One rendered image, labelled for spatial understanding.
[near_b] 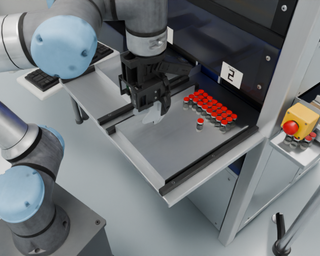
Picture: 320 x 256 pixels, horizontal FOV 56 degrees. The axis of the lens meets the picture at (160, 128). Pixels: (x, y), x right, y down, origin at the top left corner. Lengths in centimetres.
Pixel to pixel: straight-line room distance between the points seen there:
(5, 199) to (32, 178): 7
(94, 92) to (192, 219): 98
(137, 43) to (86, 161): 158
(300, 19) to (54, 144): 69
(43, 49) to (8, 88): 245
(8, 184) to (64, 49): 45
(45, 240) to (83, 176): 116
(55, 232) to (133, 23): 58
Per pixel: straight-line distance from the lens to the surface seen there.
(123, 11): 52
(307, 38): 81
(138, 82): 59
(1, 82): 295
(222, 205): 150
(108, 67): 127
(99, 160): 205
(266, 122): 99
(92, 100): 113
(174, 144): 95
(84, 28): 41
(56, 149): 86
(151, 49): 55
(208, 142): 96
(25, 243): 88
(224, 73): 103
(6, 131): 79
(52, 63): 41
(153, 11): 52
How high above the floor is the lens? 160
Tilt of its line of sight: 47 degrees down
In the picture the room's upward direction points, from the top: straight up
